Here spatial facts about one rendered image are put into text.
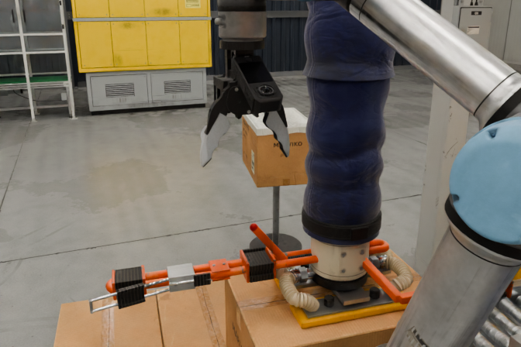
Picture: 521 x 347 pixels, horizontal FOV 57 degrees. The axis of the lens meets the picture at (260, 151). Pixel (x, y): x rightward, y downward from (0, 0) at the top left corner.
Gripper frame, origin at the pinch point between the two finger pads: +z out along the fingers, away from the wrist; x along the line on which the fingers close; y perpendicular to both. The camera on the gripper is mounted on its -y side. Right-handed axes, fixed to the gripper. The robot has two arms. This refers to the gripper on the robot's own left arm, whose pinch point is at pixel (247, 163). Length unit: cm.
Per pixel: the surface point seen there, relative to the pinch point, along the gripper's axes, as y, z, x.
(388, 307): 24, 56, -50
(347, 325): 24, 58, -36
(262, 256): 42, 43, -19
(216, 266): 42, 43, -5
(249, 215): 295, 152, -103
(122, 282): 41, 42, 20
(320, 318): 26, 56, -29
